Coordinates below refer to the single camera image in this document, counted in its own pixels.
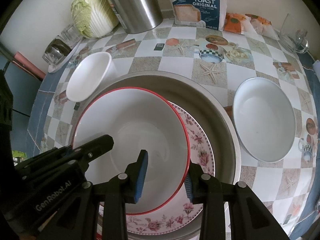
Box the small white bowl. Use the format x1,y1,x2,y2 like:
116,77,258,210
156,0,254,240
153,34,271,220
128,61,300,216
66,51,119,102

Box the stainless steel thermos jug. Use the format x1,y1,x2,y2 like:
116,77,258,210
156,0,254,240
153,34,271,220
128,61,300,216
109,0,163,34

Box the clear glass mug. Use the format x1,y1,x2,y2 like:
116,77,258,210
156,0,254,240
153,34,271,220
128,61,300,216
279,14,309,54

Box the large white blue bowl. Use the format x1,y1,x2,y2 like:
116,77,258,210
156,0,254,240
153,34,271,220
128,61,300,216
232,77,296,163

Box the toast bread bag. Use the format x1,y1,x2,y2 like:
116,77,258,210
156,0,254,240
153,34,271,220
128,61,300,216
170,0,227,31

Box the glass tray with cups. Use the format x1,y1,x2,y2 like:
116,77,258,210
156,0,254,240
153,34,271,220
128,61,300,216
42,24,83,73

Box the orange snack packet left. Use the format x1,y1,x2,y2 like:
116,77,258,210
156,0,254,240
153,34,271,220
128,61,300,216
224,12,249,34

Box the strawberry pattern bowl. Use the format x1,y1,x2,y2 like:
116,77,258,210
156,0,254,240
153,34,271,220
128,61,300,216
72,87,190,215

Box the orange snack packet right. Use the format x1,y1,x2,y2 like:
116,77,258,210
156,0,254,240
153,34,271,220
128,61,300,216
245,14,279,41

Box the napa cabbage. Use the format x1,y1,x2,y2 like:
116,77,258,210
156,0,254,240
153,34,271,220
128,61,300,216
71,0,119,38

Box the orange snack packet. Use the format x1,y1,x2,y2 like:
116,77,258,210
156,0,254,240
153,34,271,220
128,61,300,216
224,12,249,34
245,14,279,41

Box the floral rimmed round plate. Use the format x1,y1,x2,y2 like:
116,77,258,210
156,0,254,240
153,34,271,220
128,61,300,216
126,103,215,236

